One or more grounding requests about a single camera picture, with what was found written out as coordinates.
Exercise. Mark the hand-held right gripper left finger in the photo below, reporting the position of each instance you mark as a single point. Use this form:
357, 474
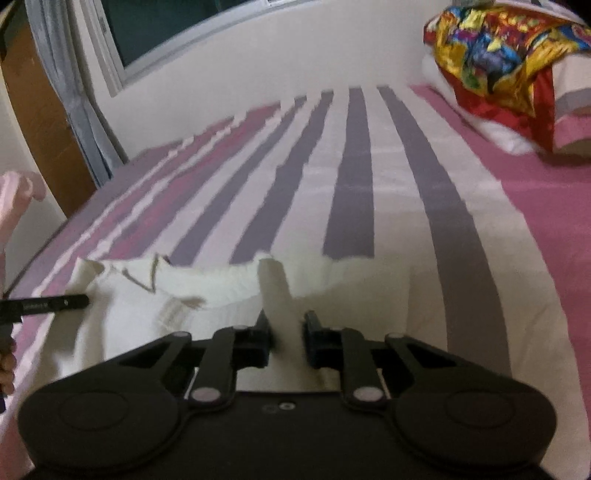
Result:
265, 334

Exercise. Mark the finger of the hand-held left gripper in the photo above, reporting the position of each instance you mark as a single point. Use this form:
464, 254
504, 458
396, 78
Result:
46, 304

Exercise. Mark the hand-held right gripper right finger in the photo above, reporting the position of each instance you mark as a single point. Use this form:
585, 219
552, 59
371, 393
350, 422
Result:
311, 339

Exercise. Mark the white long-sleeve shirt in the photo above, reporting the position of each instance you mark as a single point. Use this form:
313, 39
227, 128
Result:
184, 323

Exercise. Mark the person's left hand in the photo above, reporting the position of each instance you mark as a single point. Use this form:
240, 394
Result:
8, 374

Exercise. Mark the light pink draped cloth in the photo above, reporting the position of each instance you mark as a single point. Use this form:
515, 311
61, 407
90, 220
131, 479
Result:
14, 203

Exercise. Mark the striped pink bed sheet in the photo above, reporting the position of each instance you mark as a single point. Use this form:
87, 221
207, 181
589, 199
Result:
392, 207

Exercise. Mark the brown wooden door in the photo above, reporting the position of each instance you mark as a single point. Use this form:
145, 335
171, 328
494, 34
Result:
37, 115

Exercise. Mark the grey curtain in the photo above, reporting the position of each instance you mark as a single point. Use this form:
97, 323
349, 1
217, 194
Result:
69, 92

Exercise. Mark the sliding glass window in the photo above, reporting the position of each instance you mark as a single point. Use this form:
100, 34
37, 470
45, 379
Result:
184, 27

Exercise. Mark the colourful printed pillow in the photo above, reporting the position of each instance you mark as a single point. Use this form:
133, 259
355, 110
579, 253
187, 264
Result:
498, 55

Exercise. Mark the pink grey striped pillow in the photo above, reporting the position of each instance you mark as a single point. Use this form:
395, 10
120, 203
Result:
572, 106

